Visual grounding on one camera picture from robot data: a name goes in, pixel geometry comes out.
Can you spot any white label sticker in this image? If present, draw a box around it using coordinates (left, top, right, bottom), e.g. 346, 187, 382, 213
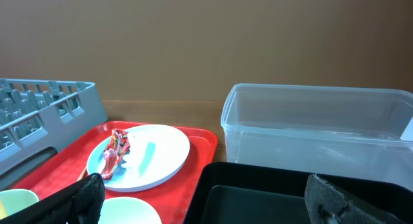
400, 117, 413, 141

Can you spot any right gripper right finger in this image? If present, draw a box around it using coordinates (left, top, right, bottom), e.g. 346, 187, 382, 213
304, 174, 404, 224

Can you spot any grey dishwasher rack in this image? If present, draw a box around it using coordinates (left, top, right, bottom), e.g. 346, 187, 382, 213
1, 78, 108, 174

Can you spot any clear plastic bin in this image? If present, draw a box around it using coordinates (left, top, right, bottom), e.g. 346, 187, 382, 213
221, 83, 412, 189

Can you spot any white napkin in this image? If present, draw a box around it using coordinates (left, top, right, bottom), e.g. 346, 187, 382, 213
122, 135, 156, 178

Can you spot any green bowl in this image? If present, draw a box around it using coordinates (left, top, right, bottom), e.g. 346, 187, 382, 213
1, 188, 39, 219

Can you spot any wooden chopstick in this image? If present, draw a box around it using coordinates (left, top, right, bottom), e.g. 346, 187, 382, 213
77, 168, 87, 181

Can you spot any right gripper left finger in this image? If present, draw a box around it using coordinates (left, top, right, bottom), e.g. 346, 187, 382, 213
1, 173, 105, 224

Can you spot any light blue bowl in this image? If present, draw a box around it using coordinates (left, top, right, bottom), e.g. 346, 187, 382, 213
98, 197, 162, 224

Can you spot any red snack wrapper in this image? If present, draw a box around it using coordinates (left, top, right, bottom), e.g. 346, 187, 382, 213
101, 129, 130, 180

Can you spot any black plastic tray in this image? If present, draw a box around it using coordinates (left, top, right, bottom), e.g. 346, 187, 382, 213
184, 162, 412, 223

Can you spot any white round plate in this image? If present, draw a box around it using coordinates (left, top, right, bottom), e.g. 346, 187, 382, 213
86, 125, 190, 192

